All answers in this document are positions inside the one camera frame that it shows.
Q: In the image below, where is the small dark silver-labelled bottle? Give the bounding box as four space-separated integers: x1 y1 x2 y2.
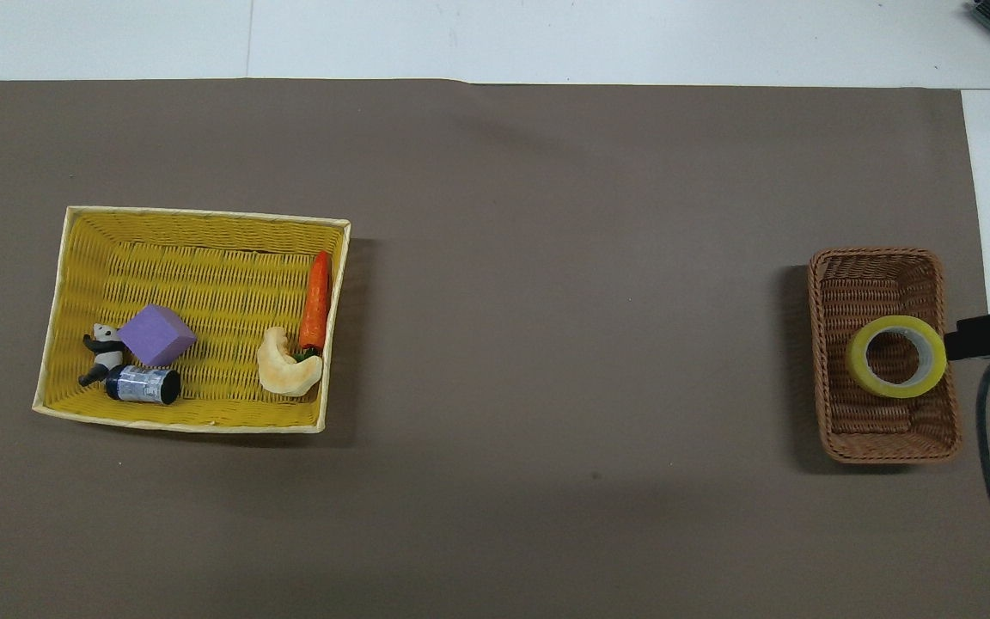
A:
105 365 182 407

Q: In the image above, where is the purple cube block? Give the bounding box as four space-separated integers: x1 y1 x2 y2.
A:
118 303 199 369

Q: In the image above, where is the yellow woven basket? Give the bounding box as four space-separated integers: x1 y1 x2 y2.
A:
33 205 351 434

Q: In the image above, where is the toy orange carrot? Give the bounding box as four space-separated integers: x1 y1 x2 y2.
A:
293 250 333 359

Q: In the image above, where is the panda figurine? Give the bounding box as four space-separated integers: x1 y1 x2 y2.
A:
77 322 127 388

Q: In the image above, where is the toy croissant bread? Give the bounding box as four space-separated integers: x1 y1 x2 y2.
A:
256 326 324 398

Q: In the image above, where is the brown wicker basket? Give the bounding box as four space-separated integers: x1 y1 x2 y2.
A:
807 248 963 465

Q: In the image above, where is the yellow tape roll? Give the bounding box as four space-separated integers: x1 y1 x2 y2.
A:
845 315 948 400

